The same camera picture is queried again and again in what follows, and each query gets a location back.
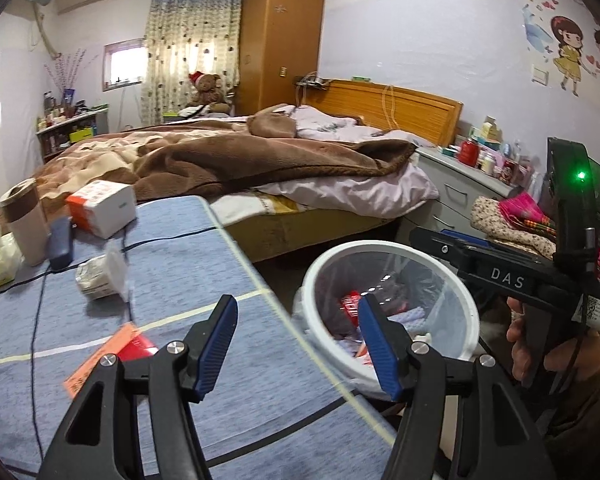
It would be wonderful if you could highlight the red drink can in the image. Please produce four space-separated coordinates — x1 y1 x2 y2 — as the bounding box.
339 290 362 327

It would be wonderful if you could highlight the white purple carton box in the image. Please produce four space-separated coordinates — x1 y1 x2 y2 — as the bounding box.
336 307 432 366

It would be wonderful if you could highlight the white round trash bin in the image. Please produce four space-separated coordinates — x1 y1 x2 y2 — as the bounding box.
292 240 480 400

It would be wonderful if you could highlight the right hand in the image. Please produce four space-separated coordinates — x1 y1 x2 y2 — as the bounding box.
505 296 600 388

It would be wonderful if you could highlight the pink plaid cloth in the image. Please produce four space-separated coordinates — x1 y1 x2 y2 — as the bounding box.
498 192 600 276

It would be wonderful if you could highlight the red orange flat packet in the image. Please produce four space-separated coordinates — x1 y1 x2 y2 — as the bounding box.
64 322 158 399

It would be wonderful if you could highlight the floral quilted jacket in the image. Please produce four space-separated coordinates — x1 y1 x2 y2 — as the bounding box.
469 195 600 311

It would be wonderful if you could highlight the grey drawer nightstand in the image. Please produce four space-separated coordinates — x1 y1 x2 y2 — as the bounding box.
396 148 512 244

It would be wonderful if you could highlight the red jar on nightstand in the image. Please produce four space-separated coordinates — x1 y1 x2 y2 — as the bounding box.
457 139 480 168

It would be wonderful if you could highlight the blue grey table cloth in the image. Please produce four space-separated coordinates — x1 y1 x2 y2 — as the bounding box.
0 197 393 479

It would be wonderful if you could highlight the pink bed quilt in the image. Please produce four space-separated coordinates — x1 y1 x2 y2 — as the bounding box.
259 105 439 219

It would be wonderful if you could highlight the dark blue glasses case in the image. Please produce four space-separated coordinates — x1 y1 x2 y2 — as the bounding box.
46 217 73 271

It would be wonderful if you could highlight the wooden headboard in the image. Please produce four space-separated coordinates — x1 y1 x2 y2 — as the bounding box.
306 80 463 146

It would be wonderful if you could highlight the white orange square box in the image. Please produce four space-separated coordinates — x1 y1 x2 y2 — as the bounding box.
66 180 136 240

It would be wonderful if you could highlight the brown beige cup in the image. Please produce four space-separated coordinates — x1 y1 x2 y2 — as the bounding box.
0 178 50 266

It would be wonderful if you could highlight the brown fleece blanket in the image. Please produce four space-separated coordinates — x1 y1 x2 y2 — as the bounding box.
34 112 416 202

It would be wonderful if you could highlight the cluttered side shelf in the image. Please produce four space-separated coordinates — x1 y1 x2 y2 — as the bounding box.
36 100 109 162

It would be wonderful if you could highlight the brown teddy bear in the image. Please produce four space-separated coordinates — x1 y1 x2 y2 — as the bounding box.
188 70 230 114

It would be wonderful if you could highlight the orange wooden wardrobe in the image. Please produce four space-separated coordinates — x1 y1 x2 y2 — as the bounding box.
235 0 325 115

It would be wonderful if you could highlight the patterned window curtain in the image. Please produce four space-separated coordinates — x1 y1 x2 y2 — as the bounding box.
140 0 242 126

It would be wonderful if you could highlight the black cable on table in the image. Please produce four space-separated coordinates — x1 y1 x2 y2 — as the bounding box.
0 226 219 466

